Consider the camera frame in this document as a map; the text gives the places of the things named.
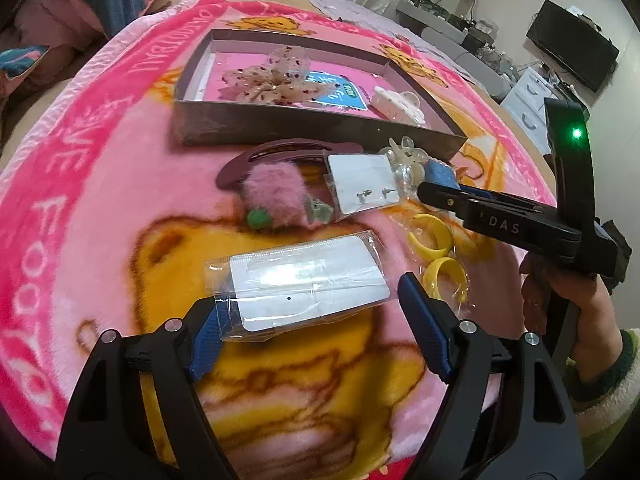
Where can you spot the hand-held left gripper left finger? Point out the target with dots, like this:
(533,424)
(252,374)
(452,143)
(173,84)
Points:
(207,342)

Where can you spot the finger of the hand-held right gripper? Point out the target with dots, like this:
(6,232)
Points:
(442,199)
(442,174)

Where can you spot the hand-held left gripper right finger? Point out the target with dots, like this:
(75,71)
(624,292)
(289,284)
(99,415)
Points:
(425,325)

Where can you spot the yellow hoop earring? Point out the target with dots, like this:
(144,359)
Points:
(450,270)
(440,232)

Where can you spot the clear pearl hair claw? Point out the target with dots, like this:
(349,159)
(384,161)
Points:
(405,165)

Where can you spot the small earring card packet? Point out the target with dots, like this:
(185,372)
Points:
(360,175)

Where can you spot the large earring card packet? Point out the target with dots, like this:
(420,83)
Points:
(310,280)

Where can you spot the small green hair clip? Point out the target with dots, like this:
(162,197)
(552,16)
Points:
(317,210)

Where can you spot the shallow grey cardboard box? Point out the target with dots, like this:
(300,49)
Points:
(300,125)

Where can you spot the maroon hair clip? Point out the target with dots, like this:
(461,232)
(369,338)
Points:
(280,150)

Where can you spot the person's right forearm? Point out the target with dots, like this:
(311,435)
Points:
(610,400)

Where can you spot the person's right hand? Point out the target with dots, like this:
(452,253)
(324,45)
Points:
(590,310)

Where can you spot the white hair claw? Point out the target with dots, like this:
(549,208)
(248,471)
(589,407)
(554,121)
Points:
(392,102)

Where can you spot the white drawer cabinet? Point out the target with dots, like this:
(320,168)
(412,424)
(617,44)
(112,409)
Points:
(530,105)

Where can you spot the grey television console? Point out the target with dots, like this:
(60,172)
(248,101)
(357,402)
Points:
(480,67)

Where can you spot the blue printed card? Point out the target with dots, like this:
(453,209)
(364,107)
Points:
(345,95)

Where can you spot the pink printed bear blanket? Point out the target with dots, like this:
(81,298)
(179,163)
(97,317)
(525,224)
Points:
(100,240)

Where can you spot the black electronic device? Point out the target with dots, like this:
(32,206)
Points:
(440,12)

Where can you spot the purple sheet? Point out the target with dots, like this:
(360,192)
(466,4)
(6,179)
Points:
(360,15)

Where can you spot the black television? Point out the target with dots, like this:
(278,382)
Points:
(570,45)

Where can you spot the sheer dotted hair bow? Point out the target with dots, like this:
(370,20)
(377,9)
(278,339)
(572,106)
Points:
(280,85)

